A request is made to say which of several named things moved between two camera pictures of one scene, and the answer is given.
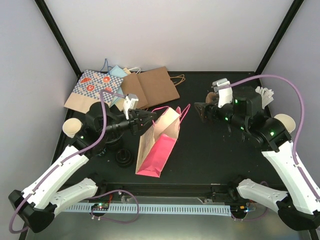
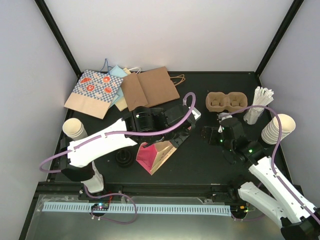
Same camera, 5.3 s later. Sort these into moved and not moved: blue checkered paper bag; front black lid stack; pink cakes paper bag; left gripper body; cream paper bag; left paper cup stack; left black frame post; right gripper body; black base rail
Moved: left gripper body; pink cakes paper bag; right gripper body
Not moved: blue checkered paper bag; black base rail; left black frame post; cream paper bag; left paper cup stack; front black lid stack
